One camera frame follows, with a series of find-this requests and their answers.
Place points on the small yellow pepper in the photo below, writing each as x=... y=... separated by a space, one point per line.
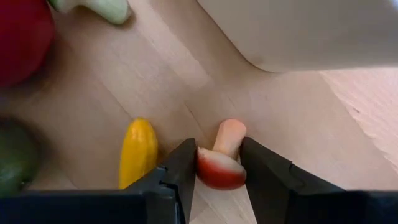
x=138 y=152

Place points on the white plastic basket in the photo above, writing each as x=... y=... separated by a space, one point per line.
x=298 y=31

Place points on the green avocado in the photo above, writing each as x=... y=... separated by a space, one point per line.
x=15 y=158

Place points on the red apple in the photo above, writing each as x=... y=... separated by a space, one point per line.
x=21 y=40

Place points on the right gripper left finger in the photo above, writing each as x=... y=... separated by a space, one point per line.
x=93 y=208

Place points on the red cap mushroom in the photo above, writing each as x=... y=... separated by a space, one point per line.
x=220 y=169

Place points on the green cap mushroom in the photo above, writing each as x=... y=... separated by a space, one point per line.
x=105 y=9

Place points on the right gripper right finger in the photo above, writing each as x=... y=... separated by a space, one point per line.
x=311 y=205

